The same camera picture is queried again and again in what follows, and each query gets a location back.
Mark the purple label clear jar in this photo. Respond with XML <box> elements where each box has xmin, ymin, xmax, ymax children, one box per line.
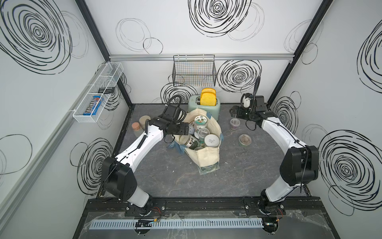
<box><xmin>230</xmin><ymin>118</ymin><xmax>240</xmax><ymax>130</ymax></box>

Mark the brown seed clear jar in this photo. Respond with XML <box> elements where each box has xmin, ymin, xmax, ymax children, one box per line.
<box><xmin>238</xmin><ymin>134</ymin><xmax>252</xmax><ymax>147</ymax></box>

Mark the white lid dark jar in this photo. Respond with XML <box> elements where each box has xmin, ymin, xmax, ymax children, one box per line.
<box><xmin>179</xmin><ymin>134</ymin><xmax>202</xmax><ymax>150</ymax></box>

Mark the beige canvas tote bag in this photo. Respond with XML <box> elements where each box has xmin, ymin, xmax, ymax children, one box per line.
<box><xmin>174</xmin><ymin>109</ymin><xmax>223</xmax><ymax>175</ymax></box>

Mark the green label lid jar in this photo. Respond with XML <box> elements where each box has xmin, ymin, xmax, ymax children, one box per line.
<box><xmin>194</xmin><ymin>115</ymin><xmax>208</xmax><ymax>132</ymax></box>

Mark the small clear lid jar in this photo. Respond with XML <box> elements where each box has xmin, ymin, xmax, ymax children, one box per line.
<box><xmin>198</xmin><ymin>128</ymin><xmax>210</xmax><ymax>141</ymax></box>

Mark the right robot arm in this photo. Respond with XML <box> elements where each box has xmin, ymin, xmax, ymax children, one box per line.
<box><xmin>230</xmin><ymin>93</ymin><xmax>319</xmax><ymax>210</ymax></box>

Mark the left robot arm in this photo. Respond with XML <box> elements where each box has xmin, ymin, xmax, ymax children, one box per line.
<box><xmin>100</xmin><ymin>103</ymin><xmax>189</xmax><ymax>208</ymax></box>

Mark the silver top can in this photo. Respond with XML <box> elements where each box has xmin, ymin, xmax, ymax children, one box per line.
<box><xmin>189</xmin><ymin>121</ymin><xmax>195</xmax><ymax>135</ymax></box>

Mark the beige lid jar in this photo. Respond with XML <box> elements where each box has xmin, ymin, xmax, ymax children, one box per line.
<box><xmin>139</xmin><ymin>115</ymin><xmax>151</xmax><ymax>129</ymax></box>

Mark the mint green toaster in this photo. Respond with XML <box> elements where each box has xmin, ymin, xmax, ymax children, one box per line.
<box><xmin>188</xmin><ymin>95</ymin><xmax>221</xmax><ymax>121</ymax></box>

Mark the pink lid jar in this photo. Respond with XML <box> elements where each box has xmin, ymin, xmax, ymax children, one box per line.
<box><xmin>131</xmin><ymin>122</ymin><xmax>144</xmax><ymax>138</ymax></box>

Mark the front yellow bread slice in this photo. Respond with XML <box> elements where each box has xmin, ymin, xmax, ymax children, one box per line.
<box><xmin>200</xmin><ymin>92</ymin><xmax>217</xmax><ymax>106</ymax></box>

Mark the yellow bread slice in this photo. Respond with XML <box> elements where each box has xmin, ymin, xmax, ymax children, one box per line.
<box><xmin>202</xmin><ymin>88</ymin><xmax>216</xmax><ymax>94</ymax></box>
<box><xmin>200</xmin><ymin>92</ymin><xmax>217</xmax><ymax>106</ymax></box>

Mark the white lid glass jar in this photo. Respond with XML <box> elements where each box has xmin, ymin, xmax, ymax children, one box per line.
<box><xmin>204</xmin><ymin>134</ymin><xmax>220</xmax><ymax>147</ymax></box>

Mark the rear yellow bread slice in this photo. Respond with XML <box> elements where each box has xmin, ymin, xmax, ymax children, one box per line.
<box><xmin>202</xmin><ymin>88</ymin><xmax>216</xmax><ymax>94</ymax></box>

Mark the black small box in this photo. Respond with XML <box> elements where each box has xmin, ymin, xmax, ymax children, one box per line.
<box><xmin>98</xmin><ymin>87</ymin><xmax>115</xmax><ymax>94</ymax></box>

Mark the blue candy packet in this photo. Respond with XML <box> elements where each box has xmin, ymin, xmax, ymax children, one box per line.
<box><xmin>83</xmin><ymin>96</ymin><xmax>102</xmax><ymax>116</ymax></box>

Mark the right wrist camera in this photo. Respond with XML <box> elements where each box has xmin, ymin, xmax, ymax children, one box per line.
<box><xmin>242</xmin><ymin>97</ymin><xmax>251</xmax><ymax>109</ymax></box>

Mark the black wire basket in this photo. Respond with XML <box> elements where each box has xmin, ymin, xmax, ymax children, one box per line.
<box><xmin>172</xmin><ymin>54</ymin><xmax>217</xmax><ymax>87</ymax></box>

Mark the white wire shelf basket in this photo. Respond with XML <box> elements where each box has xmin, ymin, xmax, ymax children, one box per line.
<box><xmin>73</xmin><ymin>62</ymin><xmax>123</xmax><ymax>123</ymax></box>

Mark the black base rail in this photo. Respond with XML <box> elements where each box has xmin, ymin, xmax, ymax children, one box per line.
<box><xmin>83</xmin><ymin>196</ymin><xmax>324</xmax><ymax>216</ymax></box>

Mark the white slotted cable duct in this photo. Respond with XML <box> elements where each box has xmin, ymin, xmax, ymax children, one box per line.
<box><xmin>89</xmin><ymin>218</ymin><xmax>264</xmax><ymax>230</ymax></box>

